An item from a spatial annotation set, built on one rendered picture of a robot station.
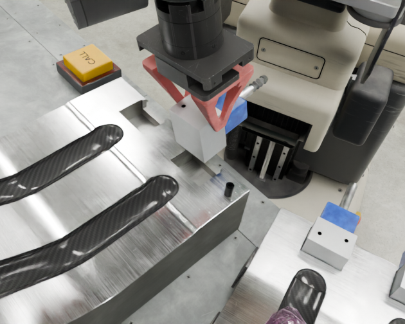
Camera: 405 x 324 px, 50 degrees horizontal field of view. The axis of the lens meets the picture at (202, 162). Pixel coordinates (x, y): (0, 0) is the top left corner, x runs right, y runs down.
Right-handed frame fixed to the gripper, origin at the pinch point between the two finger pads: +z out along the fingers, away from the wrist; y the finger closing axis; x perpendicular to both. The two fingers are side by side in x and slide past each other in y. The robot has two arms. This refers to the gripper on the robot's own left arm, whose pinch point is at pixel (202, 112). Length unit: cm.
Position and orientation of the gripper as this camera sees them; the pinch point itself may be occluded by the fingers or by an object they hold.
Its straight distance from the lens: 48.3
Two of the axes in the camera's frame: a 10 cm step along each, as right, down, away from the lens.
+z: 1.0, 6.4, 7.6
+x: 7.2, -5.7, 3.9
